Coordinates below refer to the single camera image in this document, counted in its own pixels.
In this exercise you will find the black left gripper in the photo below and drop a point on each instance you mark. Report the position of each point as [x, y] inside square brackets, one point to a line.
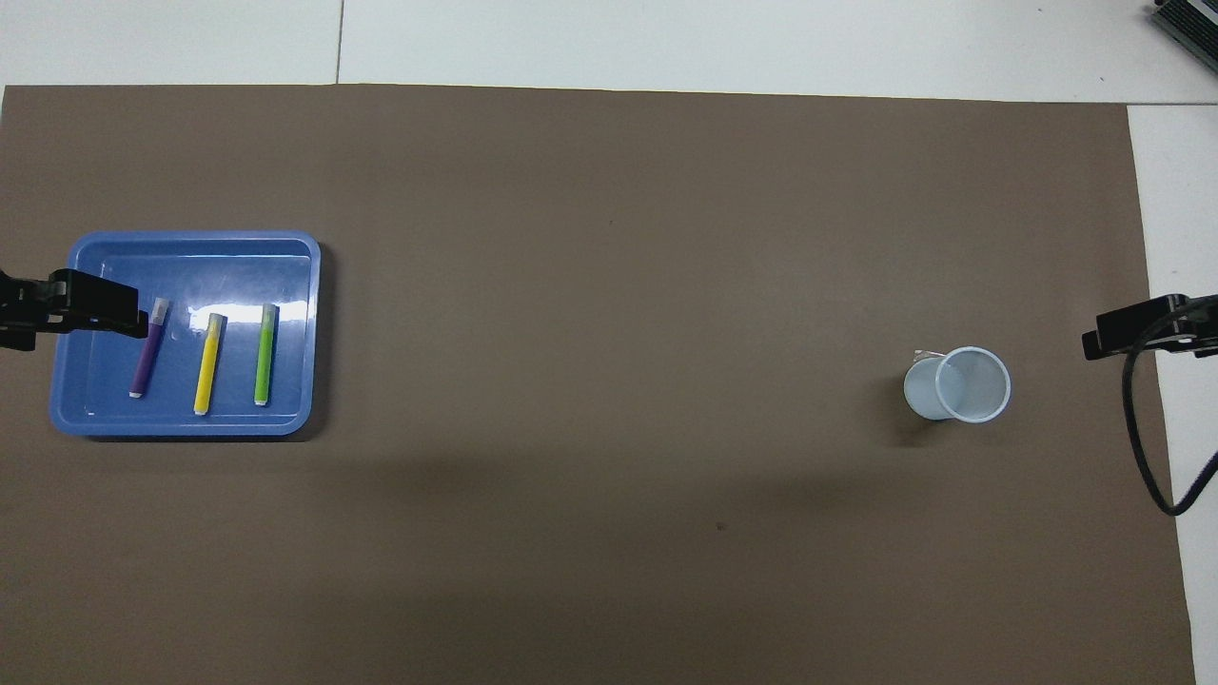
[24, 304]

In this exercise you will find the grey ribbed device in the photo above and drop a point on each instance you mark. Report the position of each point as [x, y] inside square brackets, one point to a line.
[1189, 24]

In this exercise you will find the blue plastic tray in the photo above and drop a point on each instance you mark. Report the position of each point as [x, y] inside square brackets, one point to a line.
[285, 381]

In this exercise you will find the translucent plastic cup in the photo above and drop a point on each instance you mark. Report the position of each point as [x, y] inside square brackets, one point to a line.
[971, 385]

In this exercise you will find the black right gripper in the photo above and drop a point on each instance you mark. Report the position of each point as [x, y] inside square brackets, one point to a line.
[1201, 323]

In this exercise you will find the green marker pen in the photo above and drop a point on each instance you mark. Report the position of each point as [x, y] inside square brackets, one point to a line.
[265, 362]

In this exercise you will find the brown table mat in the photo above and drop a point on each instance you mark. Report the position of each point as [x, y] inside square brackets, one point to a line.
[609, 381]

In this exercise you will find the yellow marker pen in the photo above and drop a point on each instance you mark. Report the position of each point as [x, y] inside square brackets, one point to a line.
[206, 371]

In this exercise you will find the purple marker pen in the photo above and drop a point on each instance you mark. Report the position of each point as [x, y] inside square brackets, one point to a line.
[147, 362]

